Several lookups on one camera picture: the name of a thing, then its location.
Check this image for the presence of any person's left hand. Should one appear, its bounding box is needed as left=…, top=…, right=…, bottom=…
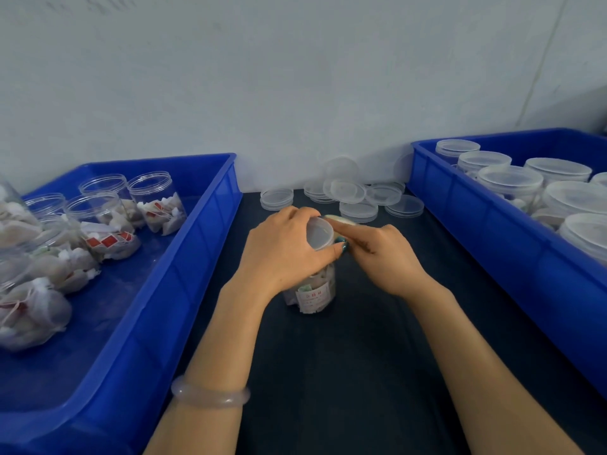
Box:
left=227, top=206, right=350, bottom=302

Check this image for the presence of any person's right hand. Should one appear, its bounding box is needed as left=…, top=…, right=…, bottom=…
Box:
left=326, top=217, right=445, bottom=303

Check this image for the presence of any clear plastic tea jar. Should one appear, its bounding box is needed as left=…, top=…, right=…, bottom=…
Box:
left=283, top=216, right=338, bottom=314

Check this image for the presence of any person's right forearm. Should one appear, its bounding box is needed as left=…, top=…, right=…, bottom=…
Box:
left=407, top=279, right=585, bottom=455

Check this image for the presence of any person's left forearm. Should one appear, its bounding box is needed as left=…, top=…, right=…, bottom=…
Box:
left=144, top=279, right=285, bottom=455

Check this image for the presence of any bundle of paper tea bags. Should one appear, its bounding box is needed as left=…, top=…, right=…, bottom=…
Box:
left=284, top=263, right=336, bottom=314

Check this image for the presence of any pile of clear round lids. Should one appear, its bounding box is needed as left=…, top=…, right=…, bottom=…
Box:
left=259, top=156, right=426, bottom=224

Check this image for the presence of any blue plastic bin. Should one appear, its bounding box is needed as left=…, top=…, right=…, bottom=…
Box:
left=0, top=153, right=244, bottom=455
left=407, top=128, right=607, bottom=399

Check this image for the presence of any cluster of lidded filled jars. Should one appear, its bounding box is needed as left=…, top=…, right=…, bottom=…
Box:
left=435, top=138, right=607, bottom=267

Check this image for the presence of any cluster of open filled jars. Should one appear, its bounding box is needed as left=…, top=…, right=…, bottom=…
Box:
left=0, top=171, right=187, bottom=352

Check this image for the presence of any pale translucent bangle bracelet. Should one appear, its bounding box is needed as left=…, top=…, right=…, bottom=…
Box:
left=171, top=374, right=251, bottom=409

